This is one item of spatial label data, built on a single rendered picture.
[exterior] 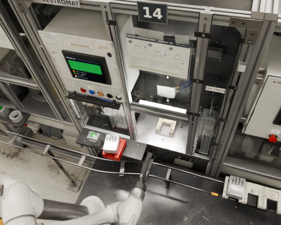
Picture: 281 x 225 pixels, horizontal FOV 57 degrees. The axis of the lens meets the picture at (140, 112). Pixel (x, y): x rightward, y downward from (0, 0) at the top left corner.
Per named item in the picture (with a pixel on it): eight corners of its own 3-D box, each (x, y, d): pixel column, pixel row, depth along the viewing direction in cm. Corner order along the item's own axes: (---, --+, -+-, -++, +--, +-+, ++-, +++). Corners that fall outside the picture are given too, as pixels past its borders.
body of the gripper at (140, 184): (145, 194, 153) (150, 180, 158) (144, 189, 146) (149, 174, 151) (133, 191, 155) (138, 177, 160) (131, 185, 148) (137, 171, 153)
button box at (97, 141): (90, 145, 196) (86, 137, 187) (94, 136, 200) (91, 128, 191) (99, 147, 194) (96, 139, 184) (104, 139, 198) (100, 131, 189)
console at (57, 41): (64, 93, 168) (34, 34, 131) (83, 63, 183) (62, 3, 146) (123, 106, 157) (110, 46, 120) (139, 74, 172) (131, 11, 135)
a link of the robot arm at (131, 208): (132, 194, 142) (121, 197, 152) (121, 223, 133) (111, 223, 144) (147, 203, 145) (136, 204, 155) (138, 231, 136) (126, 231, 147)
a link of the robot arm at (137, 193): (142, 199, 143) (145, 189, 146) (126, 194, 145) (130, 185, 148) (143, 204, 150) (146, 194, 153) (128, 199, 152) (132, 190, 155)
